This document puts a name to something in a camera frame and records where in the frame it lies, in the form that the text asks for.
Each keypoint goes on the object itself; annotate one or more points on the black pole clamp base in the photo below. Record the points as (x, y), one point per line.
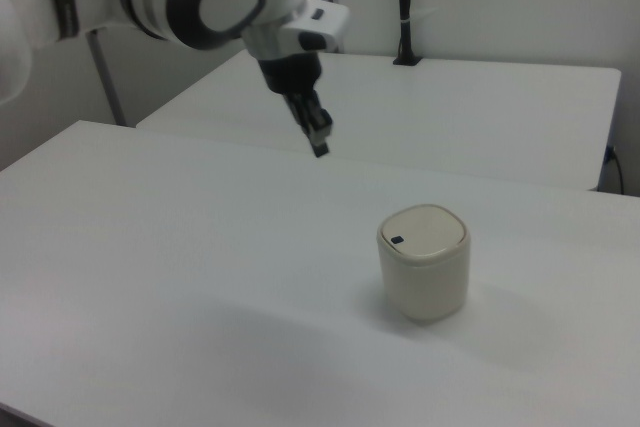
(407, 61)

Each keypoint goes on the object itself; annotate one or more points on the cream trash bin lid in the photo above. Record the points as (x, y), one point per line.
(425, 229)

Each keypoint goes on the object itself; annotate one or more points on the grey metal frame post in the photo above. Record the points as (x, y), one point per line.
(106, 77)

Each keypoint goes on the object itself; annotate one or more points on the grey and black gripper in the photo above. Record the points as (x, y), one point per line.
(287, 69)

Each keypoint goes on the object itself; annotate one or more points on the cream trash bin body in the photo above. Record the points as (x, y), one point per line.
(425, 287)

